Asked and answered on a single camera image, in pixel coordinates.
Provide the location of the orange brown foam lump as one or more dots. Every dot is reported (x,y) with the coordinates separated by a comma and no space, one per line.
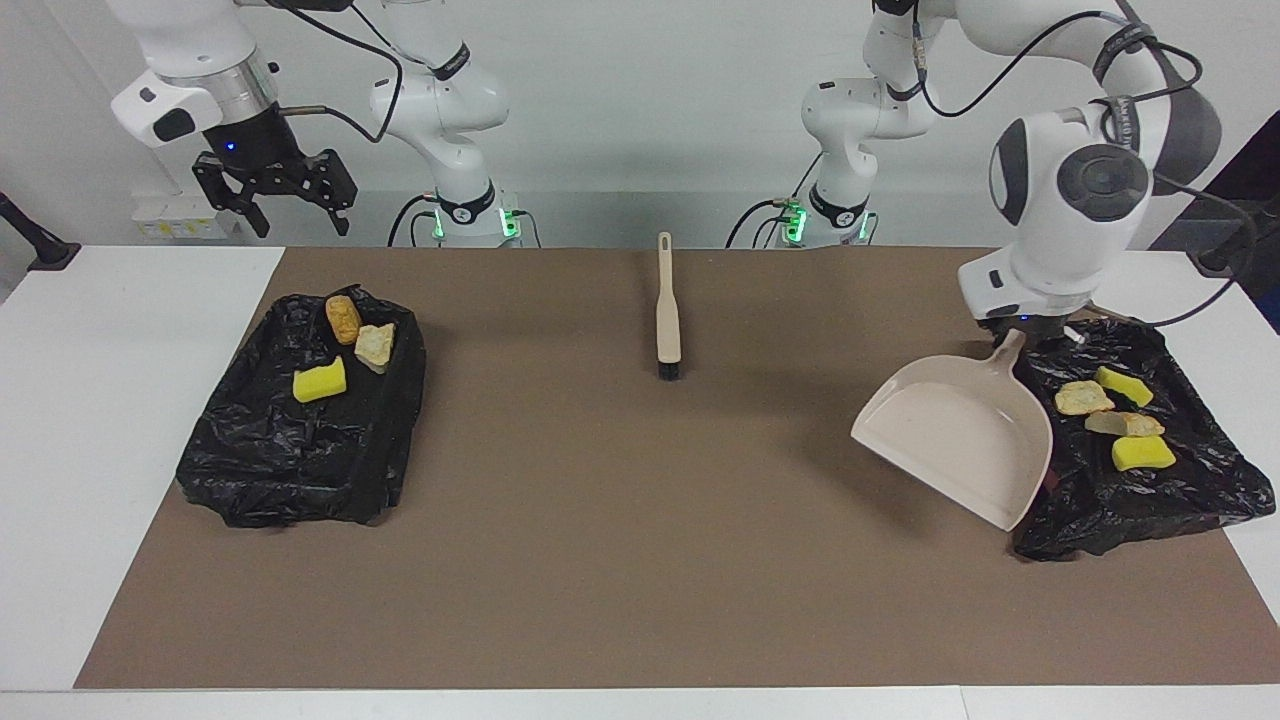
(343,320)

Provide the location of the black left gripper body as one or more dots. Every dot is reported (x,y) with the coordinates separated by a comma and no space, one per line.
(1045,326)

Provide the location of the black bag lined bin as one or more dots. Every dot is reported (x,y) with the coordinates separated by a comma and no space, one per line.
(1200,490)
(280,460)

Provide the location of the brown table mat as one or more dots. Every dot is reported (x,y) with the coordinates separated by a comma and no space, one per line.
(640,600)

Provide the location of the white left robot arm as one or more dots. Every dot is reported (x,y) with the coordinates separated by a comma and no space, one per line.
(1060,200)

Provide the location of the white wall socket box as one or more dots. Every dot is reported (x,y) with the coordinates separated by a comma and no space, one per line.
(170,215)

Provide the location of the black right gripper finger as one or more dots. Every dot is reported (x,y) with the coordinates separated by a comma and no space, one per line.
(252,212)
(338,212)

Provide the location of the black pole stand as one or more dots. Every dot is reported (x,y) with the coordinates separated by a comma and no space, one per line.
(1225,255)
(35,245)

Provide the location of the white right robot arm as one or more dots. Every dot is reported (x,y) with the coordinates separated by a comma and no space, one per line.
(440,110)

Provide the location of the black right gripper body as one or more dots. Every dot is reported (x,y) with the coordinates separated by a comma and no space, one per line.
(255,150)

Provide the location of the orange striped foam piece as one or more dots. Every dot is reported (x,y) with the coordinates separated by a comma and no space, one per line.
(375,345)

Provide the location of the beige plastic dustpan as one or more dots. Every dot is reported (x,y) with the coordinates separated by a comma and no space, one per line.
(960,440)

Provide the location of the beige hand brush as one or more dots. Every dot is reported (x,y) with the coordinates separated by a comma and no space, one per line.
(667,320)

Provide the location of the green yellow sponge piece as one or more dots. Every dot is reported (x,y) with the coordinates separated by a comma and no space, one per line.
(320,382)
(1125,386)

